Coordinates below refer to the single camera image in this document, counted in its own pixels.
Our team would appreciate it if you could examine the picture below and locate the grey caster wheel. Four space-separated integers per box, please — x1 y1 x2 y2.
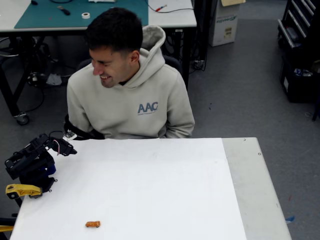
14 112 30 126

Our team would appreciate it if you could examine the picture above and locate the yellow table clamp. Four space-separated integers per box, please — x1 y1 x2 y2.
0 217 17 233
5 183 43 200

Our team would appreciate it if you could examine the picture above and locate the man in beige hoodie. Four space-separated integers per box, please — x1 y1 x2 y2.
66 6 196 140

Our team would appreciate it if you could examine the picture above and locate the large white paper sheet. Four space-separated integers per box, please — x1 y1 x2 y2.
9 137 248 240

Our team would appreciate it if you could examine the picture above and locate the green cutting mat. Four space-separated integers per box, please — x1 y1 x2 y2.
14 0 149 30

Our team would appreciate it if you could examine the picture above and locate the black utility knife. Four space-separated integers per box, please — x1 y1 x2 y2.
56 5 71 16

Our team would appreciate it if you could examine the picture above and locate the white cardboard box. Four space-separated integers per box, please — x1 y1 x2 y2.
209 0 247 48

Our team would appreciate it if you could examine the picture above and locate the beige paper folder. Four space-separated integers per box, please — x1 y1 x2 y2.
221 0 247 7

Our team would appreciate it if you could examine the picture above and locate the black storage bin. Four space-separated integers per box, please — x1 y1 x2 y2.
279 53 320 104

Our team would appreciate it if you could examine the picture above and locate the black drawer cabinet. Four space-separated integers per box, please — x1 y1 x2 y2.
276 0 320 50

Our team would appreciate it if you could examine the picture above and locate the black cable with red tips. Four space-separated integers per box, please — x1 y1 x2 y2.
147 4 195 14

